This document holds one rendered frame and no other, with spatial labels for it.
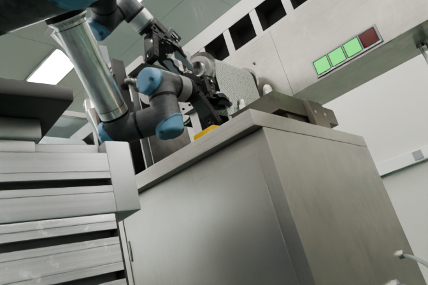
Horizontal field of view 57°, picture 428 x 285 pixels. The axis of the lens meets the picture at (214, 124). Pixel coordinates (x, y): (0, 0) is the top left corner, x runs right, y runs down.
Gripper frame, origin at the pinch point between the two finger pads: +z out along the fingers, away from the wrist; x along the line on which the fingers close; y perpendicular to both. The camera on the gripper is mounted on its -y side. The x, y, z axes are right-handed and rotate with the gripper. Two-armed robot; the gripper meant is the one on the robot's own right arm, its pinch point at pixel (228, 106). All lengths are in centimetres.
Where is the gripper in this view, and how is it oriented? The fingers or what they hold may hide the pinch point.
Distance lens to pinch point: 130.4
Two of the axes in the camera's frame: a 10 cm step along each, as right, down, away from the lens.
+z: 6.5, 1.1, 7.5
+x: -7.2, 4.3, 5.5
